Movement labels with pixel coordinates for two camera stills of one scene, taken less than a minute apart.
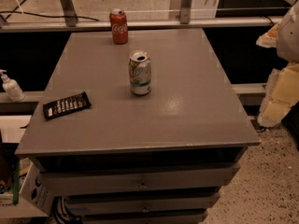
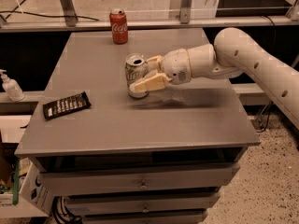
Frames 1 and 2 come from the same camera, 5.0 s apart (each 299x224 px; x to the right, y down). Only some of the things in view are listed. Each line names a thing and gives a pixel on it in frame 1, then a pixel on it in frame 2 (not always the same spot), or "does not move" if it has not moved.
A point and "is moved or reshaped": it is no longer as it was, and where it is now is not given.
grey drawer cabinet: (161, 158) does not move
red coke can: (119, 26) does not move
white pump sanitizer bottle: (11, 88) does not move
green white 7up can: (139, 65) is moved or reshaped
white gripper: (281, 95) → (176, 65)
